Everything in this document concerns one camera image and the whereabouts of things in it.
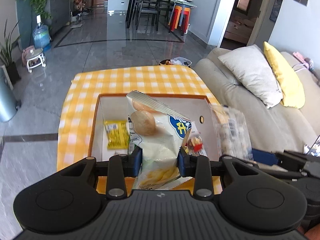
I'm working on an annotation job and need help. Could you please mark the clear red pastry packet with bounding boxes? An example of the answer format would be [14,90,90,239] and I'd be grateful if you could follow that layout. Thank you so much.
[186,131,207,156]

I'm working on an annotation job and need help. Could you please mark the yellow barcode snack packet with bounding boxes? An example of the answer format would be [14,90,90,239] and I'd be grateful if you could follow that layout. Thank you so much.
[104,120,130,150]

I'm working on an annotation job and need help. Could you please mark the white gluten snack packet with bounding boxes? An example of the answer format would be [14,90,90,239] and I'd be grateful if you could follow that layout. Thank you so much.
[210,105,253,160]

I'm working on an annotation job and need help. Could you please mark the white potato chip bag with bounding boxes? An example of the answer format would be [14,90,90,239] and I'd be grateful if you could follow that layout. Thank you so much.
[126,90,192,190]

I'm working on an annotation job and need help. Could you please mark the orange cardboard storage box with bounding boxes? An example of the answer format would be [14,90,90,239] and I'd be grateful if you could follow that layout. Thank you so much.
[88,91,221,165]

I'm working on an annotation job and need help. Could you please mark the beige sofa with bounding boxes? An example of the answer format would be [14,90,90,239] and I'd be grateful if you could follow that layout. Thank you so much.
[193,48,319,152]

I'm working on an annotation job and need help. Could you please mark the yellow checkered tablecloth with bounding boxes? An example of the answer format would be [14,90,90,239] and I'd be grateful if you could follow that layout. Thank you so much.
[57,66,219,170]

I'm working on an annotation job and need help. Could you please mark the yellow cushion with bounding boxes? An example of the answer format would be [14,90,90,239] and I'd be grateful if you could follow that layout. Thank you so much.
[264,41,305,109]

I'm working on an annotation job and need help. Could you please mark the floor basket with bags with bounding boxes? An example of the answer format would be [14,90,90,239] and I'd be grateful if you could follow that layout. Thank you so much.
[159,57,192,67]

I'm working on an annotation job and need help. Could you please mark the grey white cushion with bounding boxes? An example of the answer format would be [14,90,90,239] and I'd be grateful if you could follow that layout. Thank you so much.
[218,45,283,108]

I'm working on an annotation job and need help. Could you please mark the silver pedal trash bin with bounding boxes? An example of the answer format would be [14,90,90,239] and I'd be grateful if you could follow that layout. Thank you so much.
[0,65,21,122]

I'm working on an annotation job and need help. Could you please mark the small white rolling stool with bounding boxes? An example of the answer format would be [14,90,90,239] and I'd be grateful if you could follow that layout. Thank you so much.
[25,48,46,73]

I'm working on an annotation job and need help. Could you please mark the orange red stacked stools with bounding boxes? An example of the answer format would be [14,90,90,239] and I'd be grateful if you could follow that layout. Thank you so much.
[168,5,191,36]

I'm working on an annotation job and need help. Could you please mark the blue water jug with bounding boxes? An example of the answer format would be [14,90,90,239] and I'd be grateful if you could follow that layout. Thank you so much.
[33,15,51,51]

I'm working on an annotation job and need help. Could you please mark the potted green plant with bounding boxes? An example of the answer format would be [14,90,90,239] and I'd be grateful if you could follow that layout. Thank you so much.
[1,20,21,85]

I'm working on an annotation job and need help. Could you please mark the dark dining table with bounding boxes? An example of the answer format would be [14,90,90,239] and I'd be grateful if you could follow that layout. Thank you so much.
[125,0,196,31]

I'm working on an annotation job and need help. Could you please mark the grey sideboard cabinet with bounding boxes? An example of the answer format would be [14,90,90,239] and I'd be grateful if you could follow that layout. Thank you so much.
[45,0,71,36]

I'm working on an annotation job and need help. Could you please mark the black dining chair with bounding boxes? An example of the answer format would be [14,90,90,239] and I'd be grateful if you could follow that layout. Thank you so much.
[135,0,161,31]

